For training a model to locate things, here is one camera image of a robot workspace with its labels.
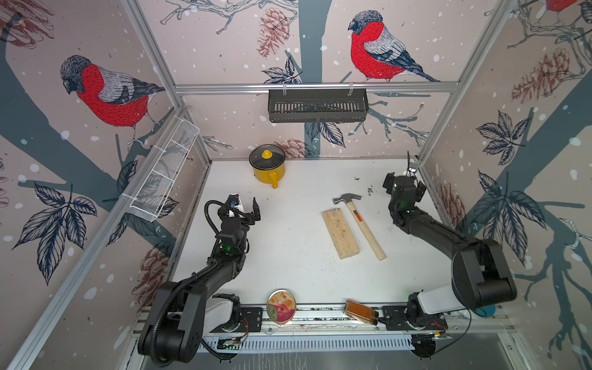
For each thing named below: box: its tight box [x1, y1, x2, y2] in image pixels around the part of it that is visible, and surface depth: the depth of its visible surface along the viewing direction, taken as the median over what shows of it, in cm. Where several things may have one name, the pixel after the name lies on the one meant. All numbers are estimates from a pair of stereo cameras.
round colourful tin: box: [266, 289, 296, 325], surface depth 75 cm
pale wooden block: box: [322, 208, 360, 260], surface depth 92 cm
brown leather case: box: [344, 299, 380, 327], surface depth 73 cm
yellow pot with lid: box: [248, 143, 286, 189], surface depth 108 cm
